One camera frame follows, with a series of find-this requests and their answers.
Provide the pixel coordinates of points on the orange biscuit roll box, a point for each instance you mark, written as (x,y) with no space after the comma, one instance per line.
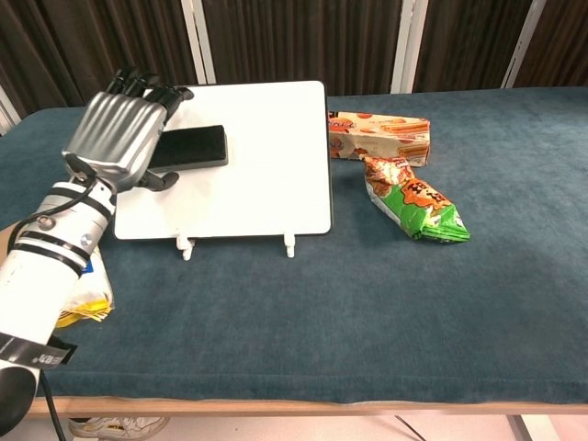
(381,135)

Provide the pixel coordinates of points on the black felt whiteboard eraser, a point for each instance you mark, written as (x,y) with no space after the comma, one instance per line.
(195,147)

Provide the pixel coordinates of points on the white partition frame post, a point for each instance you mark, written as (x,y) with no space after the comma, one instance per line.
(8,112)
(523,46)
(409,46)
(197,41)

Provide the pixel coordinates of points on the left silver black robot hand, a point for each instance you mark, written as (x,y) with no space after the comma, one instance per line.
(115,133)

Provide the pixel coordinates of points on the green orange snack bag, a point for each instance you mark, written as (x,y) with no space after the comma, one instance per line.
(413,202)

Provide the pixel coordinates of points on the white board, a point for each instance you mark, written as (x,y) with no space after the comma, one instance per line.
(271,184)

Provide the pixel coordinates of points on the blue felt table mat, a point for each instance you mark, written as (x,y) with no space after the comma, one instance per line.
(321,298)

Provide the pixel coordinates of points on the white worn sneaker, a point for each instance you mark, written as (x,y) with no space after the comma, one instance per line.
(119,427)

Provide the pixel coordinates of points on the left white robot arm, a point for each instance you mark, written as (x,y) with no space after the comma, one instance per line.
(41,275)

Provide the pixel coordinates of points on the yellow white snack bag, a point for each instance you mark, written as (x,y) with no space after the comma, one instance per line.
(94,289)

